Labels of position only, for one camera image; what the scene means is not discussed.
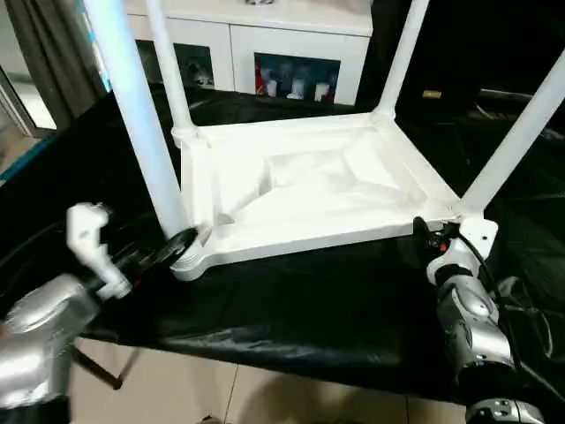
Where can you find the white cup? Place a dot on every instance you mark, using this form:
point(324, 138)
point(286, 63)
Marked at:
point(273, 86)

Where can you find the white display cabinet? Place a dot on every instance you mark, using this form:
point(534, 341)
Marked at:
point(287, 35)

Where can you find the black cabinet with gold label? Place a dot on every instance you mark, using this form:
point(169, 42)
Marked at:
point(450, 53)

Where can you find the teal floor mat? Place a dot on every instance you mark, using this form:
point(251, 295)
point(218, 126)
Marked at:
point(26, 154)

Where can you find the red bottle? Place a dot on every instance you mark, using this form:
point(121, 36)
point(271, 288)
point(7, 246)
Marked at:
point(260, 81)

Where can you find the black metal table frame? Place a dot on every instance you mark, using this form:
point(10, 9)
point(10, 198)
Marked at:
point(99, 368)

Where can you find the dark low furniture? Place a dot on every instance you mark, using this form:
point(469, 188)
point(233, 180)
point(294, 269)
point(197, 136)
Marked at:
point(499, 99)

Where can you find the grey curtain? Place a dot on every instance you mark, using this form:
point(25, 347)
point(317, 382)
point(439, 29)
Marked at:
point(44, 66)

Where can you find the black mat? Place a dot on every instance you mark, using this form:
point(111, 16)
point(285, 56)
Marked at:
point(287, 309)

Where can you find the light blue rack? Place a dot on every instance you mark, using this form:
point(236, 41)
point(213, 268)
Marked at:
point(106, 81)

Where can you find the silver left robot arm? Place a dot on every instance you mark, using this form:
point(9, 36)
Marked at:
point(35, 318)

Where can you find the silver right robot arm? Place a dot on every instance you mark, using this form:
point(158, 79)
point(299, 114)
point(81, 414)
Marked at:
point(468, 309)

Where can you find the dark grey figurine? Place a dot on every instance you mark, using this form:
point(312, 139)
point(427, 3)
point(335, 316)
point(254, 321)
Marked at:
point(258, 2)

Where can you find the grey door frame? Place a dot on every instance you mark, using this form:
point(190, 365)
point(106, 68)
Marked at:
point(17, 106)

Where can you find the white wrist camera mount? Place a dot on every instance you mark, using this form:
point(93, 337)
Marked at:
point(476, 229)
point(84, 229)

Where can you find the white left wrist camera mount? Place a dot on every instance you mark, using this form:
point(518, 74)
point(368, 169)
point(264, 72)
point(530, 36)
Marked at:
point(84, 229)

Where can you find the white jar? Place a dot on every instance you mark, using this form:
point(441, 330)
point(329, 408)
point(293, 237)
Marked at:
point(321, 92)
point(296, 87)

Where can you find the white plastic table leg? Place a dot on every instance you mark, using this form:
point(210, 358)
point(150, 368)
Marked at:
point(516, 132)
point(170, 66)
point(401, 57)
point(141, 132)

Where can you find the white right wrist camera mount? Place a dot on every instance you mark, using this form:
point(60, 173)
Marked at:
point(476, 229)

